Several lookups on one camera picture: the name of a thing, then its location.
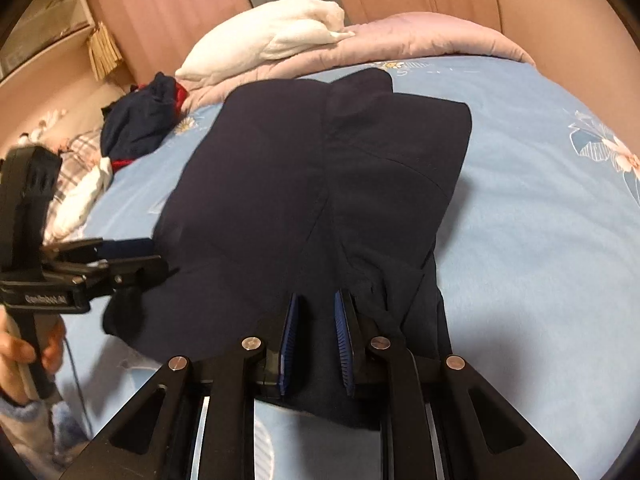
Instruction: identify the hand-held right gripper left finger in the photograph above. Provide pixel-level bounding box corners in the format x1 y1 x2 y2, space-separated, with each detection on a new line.
60 294 301 480

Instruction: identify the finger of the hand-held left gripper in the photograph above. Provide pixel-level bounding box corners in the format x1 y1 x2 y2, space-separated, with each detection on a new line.
42 237 155 262
52 254 170 292

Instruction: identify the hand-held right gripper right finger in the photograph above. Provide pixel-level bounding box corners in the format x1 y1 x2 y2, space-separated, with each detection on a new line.
334 289 578 480

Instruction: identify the navy polo shirt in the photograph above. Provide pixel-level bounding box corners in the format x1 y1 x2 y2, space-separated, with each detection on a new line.
101 71 474 432

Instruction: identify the navy and red clothes pile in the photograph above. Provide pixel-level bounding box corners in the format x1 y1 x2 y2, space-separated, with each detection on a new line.
100 72 190 172

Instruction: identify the person's left hand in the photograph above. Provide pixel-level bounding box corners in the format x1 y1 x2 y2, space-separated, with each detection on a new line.
0 317 67 407

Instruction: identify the white cloth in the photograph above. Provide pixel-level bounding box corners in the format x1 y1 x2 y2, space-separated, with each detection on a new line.
49 157 114 240

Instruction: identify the plaid cloth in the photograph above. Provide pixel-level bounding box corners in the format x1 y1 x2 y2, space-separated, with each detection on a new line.
44 129 108 221

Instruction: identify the straw tassel bundle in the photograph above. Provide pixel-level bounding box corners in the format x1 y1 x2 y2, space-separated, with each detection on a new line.
86 21 124 82

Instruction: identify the blue floral bedsheet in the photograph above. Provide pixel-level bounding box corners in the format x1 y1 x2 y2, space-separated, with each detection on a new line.
47 55 640 480

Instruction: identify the wooden shelf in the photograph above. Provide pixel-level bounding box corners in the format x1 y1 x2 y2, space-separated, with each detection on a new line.
0 0 97 82

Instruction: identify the pink curtain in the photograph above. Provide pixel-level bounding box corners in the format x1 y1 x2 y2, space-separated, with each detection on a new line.
80 0 591 91

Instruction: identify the white pillow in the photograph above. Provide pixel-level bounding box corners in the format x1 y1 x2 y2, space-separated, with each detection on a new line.
175 0 357 83

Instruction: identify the pink quilt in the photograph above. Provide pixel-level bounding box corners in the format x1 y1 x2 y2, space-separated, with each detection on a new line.
182 11 537 111

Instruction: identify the black cable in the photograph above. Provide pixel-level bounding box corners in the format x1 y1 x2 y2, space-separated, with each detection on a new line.
61 339 95 438

